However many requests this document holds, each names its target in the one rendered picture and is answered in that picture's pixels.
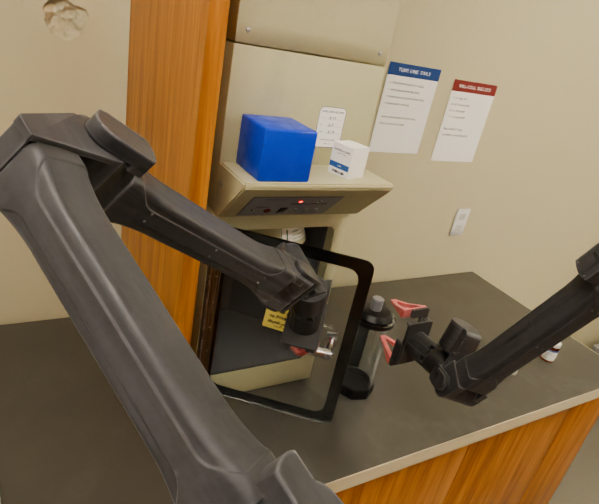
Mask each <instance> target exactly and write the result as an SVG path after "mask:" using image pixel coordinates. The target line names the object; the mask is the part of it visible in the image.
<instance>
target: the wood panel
mask: <svg viewBox="0 0 599 504"><path fill-rule="evenodd" d="M229 6H230V0H131V5H130V30H129V55H128V80H127V104H126V126H127V127H129V128H130V129H132V130H133V131H135V132H136V133H137V134H139V135H140V136H142V137H143V138H145V139H146V140H147V141H148V143H149V144H150V146H151V148H152V150H153V152H154V154H155V157H156V164H155V165H154V166H153V167H152V168H150V169H149V170H148V172H149V173H150V174H151V175H153V176H154V177H155V178H156V179H158V180H159V181H161V182H162V183H164V184H165V185H167V186H168V187H170V188H172V189H173V190H175V191H176V192H178V193H180V194H181V195H183V196H184V197H186V198H187V199H189V200H191V201H192V202H194V203H195V204H197V205H199V206H200V207H202V208H203V209H205V210H206V205H207V196H208V188H209V179H210V170H211V162H212V153H213V145H214V136H215V127H216V119H217V110H218V101H219V93H220V84H221V75H222V67H223V58H224V49H225V41H226V32H227V23H228V15H229ZM121 239H122V241H123V242H124V244H125V246H126V247H127V249H128V250H129V252H130V253H131V255H132V256H133V258H134V260H135V261H136V263H137V264H138V266H139V267H140V269H141V270H142V272H143V273H144V275H145V277H146V278H147V280H148V281H149V283H150V284H151V286H152V287H153V289H154V291H155V292H156V294H157V295H158V297H159V298H160V300H161V301H162V303H163V305H164V306H165V308H166V309H167V311H168V312H169V314H170V315H171V317H172V318H173V320H174V322H175V323H176V325H177V326H178V328H179V329H180V331H181V332H182V334H183V336H184V337H185V339H186V340H187V342H188V343H189V345H190V343H191V335H192V326H193V317H194V309H195V300H196V292H197V283H198V274H199V266H200V261H198V260H196V259H194V258H192V257H190V256H188V255H186V254H184V253H182V252H180V251H178V250H176V249H174V248H172V247H169V246H167V245H165V244H163V243H161V242H159V241H157V240H155V239H153V238H151V237H149V236H147V235H145V234H143V233H141V232H139V231H136V230H134V229H131V228H128V227H126V226H123V225H122V229H121Z"/></svg>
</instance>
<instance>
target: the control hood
mask: <svg viewBox="0 0 599 504"><path fill-rule="evenodd" d="M328 167H329V165H311V170H310V175H309V180H308V181H307V182H272V181H257V180H256V179H255V178H254V177H253V176H251V175H250V174H249V173H248V172H247V171H245V170H244V169H243V168H242V167H241V166H240V165H238V164H237V163H236V162H222V163H220V166H219V174H218V182H217V191H216V199H215V207H214V212H215V213H216V214H217V215H218V217H237V214H238V213H239V212H240V211H241V210H242V209H243V208H244V207H245V206H246V205H247V204H248V203H249V202H250V201H251V200H252V199H253V198H254V197H344V198H343V199H341V200H340V201H339V202H337V203H336V204H334V205H333V206H332V207H330V208H329V209H328V210H326V211H325V212H324V213H322V214H357V213H358V212H360V211H362V210H363V209H365V208H366V207H368V206H369V205H371V204H372V203H374V202H375V201H377V200H378V199H380V198H381V197H383V196H384V195H386V194H387V193H389V192H390V191H392V189H393V187H394V186H393V184H391V183H390V182H388V181H386V180H384V179H383V178H381V177H379V176H377V175H376V174H374V173H372V172H370V171H369V170H367V169H365V170H364V174H363V177H362V178H354V179H344V178H342V177H340V176H338V175H335V174H333V173H331V172H329V171H328Z"/></svg>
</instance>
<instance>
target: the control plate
mask: <svg viewBox="0 0 599 504"><path fill-rule="evenodd" d="M343 198H344V197H254V198H253V199H252V200H251V201H250V202H249V203H248V204H247V205H246V206H245V207H244V208H243V209H242V210H241V211H240V212H239V213H238V214H237V216H240V215H282V214H322V213H324V212H325V211H326V210H328V209H329V208H330V207H332V206H333V205H334V204H336V203H337V202H339V201H340V200H341V199H343ZM320 200H322V202H320V203H317V201H320ZM299 201H304V202H302V203H298V202H299ZM284 207H288V209H287V210H285V211H284V212H283V213H276V212H277V211H278V210H279V209H280V208H284ZM295 208H297V211H296V212H295V211H294V210H293V209H295ZM305 208H308V210H307V212H305V210H304V209H305ZM315 208H319V209H318V211H316V210H314V209H315ZM252 209H255V211H253V212H250V210H252ZM265 209H271V211H270V212H268V213H264V212H263V210H265Z"/></svg>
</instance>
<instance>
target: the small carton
mask: <svg viewBox="0 0 599 504"><path fill-rule="evenodd" d="M369 150H370V147H367V146H364V145H362V144H359V143H357V142H354V141H351V140H343V141H334V144H333V148H332V153H331V158H330V162H329V167H328V171H329V172H331V173H333V174H335V175H338V176H340V177H342V178H344V179H354V178H362V177H363V174H364V170H365V166H366V162H367V158H368V154H369Z"/></svg>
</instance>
